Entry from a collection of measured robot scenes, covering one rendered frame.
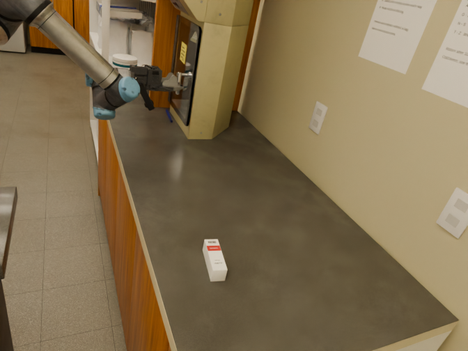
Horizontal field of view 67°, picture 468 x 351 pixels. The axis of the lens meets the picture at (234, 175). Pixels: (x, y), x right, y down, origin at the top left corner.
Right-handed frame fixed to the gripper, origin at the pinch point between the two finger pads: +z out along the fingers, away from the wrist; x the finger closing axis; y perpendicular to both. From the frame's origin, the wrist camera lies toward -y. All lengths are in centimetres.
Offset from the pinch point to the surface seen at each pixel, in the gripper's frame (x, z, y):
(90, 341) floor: -21, -36, -115
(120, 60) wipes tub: 62, -14, -4
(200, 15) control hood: -6.2, 2.9, 28.5
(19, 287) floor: 19, -67, -114
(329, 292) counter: -93, 15, -23
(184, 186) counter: -41.3, -7.8, -21.8
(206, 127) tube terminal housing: -4.8, 12.2, -14.7
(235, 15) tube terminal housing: -5.0, 17.0, 30.4
